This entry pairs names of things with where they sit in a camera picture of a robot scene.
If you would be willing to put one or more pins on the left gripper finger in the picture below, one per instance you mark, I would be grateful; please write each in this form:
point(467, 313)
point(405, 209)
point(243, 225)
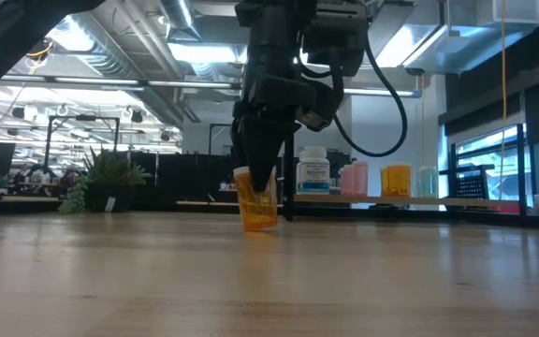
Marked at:
point(265, 154)

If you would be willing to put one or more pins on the white melatonin supplement bottle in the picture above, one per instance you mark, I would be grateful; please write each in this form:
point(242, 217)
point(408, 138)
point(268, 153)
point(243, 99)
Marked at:
point(314, 173)

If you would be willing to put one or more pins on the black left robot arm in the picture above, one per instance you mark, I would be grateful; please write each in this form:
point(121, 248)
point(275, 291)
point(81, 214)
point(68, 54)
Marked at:
point(12, 37)

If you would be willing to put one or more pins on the black background monitor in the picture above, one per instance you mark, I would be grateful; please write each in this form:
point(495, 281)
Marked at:
point(339, 159)

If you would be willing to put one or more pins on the wooden background desk top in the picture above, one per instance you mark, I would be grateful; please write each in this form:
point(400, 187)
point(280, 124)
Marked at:
point(204, 203)

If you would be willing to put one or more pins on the black background partition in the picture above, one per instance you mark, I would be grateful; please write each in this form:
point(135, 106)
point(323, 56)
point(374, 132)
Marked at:
point(190, 178)

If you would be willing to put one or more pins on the long ceiling light strip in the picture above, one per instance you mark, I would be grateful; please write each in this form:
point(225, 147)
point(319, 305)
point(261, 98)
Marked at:
point(382, 92)
point(190, 84)
point(21, 77)
point(96, 81)

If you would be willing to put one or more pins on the potted succulent plant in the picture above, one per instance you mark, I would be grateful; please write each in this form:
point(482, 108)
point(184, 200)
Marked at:
point(106, 180)

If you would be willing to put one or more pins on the black mesh panel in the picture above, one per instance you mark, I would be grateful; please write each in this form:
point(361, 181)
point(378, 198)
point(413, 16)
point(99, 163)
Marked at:
point(473, 187)

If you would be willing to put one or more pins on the black round ceiling device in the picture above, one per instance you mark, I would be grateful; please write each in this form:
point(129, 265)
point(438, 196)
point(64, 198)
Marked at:
point(40, 50)

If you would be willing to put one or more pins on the black background gantry frame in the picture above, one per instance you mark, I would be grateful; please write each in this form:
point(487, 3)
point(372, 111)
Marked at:
point(213, 136)
point(82, 119)

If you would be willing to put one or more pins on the wooden shelf black frame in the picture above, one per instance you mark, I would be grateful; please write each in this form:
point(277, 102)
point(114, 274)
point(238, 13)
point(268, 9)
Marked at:
point(414, 201)

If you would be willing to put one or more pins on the corrugated silver ceiling duct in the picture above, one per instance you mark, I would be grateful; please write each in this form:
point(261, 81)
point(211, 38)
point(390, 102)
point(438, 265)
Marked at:
point(96, 56)

